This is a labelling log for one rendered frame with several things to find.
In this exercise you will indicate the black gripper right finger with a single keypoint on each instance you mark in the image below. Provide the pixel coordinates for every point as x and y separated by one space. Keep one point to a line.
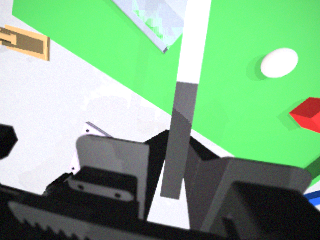
207 178

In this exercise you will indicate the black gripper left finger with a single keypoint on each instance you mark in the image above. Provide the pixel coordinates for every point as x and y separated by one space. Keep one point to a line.
144 160

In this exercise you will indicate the white ball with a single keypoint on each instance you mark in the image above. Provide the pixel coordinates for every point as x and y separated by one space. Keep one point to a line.
279 62

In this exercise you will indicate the red block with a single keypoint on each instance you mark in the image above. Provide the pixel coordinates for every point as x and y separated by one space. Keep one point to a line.
307 114

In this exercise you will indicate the green flat mat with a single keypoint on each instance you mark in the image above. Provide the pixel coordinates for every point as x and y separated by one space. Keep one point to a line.
240 109

